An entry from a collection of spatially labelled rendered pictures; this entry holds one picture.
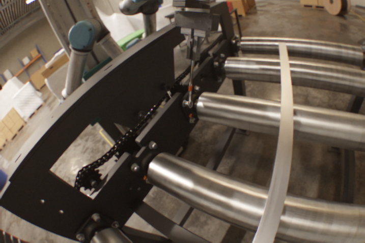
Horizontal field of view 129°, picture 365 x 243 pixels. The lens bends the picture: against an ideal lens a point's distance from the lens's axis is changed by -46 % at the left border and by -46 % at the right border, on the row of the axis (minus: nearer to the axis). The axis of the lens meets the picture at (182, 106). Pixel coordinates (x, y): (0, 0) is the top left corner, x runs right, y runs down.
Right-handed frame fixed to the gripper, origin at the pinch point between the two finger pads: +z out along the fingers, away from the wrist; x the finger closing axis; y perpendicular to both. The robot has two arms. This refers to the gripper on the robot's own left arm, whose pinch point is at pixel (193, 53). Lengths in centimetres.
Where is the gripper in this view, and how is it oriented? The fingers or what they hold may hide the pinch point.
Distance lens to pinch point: 52.3
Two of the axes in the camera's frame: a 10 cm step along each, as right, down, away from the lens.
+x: -8.1, -3.7, 4.6
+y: 5.9, -4.2, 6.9
